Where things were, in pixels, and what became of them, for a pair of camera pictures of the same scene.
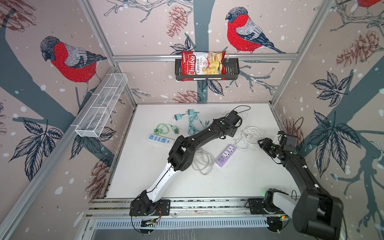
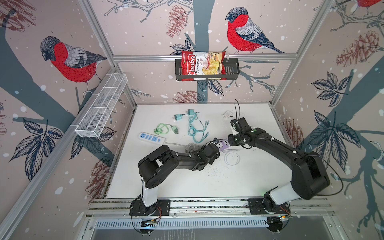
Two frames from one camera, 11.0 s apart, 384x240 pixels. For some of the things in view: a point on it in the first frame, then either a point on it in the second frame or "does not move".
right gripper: [264, 143] -> [229, 139]
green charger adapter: [175, 129] does not move
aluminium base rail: [113, 213] does not move
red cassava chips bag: [202, 65] does not move
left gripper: [234, 129] -> [214, 158]
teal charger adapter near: [178, 116] does not move
